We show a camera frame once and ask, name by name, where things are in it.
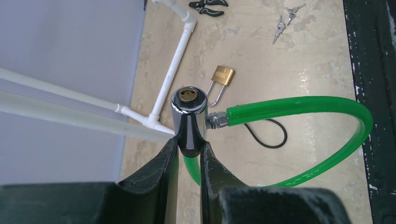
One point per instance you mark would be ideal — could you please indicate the white pvc pipe frame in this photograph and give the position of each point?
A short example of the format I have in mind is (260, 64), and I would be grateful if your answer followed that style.
(81, 37)

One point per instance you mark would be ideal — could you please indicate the black cable loop lock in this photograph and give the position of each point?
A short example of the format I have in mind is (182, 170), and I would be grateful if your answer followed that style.
(272, 134)

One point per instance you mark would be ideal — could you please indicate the brass padlock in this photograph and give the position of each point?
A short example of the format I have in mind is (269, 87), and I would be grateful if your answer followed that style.
(223, 76)

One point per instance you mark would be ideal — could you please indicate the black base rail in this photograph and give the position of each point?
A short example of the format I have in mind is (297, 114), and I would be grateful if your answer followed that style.
(371, 29)

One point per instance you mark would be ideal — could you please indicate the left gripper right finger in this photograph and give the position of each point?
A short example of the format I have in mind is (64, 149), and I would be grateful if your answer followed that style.
(225, 199)

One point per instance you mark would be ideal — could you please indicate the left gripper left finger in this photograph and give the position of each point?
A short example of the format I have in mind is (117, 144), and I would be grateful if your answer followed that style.
(148, 196)

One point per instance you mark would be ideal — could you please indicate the green cable lock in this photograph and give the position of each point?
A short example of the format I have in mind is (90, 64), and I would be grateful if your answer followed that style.
(189, 107)

